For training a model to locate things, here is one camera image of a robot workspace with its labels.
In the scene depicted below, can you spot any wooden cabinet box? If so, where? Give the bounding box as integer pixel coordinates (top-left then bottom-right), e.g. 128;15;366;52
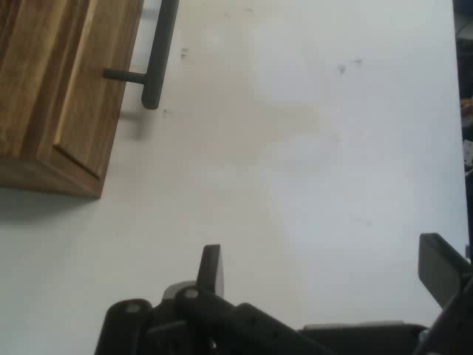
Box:
0;0;145;199

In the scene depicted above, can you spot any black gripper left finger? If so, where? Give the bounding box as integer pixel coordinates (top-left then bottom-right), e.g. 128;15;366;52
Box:
94;243;328;355

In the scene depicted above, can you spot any wooden drawer with black handle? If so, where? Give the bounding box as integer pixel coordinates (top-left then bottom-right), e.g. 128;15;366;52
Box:
53;0;180;179

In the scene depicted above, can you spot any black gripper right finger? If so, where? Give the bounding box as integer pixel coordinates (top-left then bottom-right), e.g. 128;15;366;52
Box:
413;232;473;355

